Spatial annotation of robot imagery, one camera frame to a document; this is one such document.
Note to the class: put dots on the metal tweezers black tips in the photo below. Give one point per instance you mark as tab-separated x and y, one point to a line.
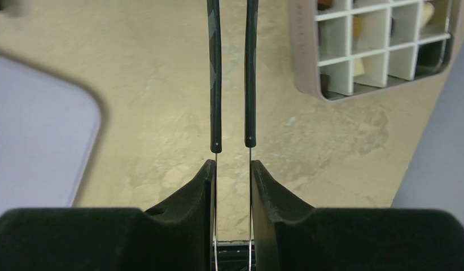
215	73

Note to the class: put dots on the lilac plastic tray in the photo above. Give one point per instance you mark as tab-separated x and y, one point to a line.
48	128

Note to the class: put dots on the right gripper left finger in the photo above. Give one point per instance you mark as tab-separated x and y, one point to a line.
175	234

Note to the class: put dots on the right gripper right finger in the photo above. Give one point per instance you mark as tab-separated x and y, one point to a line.
290	234

